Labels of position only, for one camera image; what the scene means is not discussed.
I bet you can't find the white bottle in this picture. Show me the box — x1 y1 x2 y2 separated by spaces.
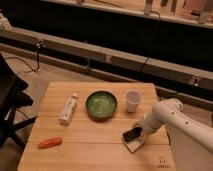
59 93 78 125

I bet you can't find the black eraser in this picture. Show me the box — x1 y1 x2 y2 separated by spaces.
123 129 136 142

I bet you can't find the black cable on ledge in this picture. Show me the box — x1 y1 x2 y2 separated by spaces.
139 56 152 72

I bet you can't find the white plastic cup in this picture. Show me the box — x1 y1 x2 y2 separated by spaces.
126 91 141 113

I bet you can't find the orange carrot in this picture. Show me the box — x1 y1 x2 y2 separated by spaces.
38 137 62 149

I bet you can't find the green bowl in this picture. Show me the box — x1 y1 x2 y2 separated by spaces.
86 91 117 119

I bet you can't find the black cable on floor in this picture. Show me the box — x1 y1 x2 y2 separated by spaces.
4 40 45 77

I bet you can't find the black office chair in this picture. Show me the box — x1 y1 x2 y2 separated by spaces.
0 53 36 149

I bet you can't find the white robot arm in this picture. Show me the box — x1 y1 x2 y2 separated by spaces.
136 98 213 153

